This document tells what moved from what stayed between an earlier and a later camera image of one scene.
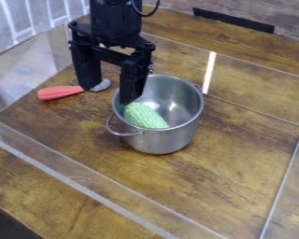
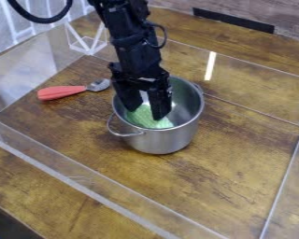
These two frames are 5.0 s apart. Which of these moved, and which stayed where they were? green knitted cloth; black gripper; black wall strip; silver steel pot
Moved: black gripper
Stayed: silver steel pot; green knitted cloth; black wall strip
